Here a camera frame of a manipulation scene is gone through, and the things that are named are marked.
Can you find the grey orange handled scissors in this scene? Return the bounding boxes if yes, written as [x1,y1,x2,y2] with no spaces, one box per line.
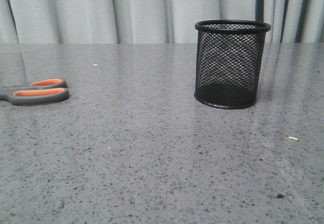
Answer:
[1,78,69,106]

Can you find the black mesh pen bucket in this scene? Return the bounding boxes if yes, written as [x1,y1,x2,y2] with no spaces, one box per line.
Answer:
[194,20,271,109]

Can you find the small black debris speck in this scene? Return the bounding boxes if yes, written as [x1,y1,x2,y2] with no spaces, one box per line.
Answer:
[276,194,284,199]

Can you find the grey pleated curtain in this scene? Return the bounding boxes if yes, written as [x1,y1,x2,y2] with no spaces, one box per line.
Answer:
[1,0,323,44]

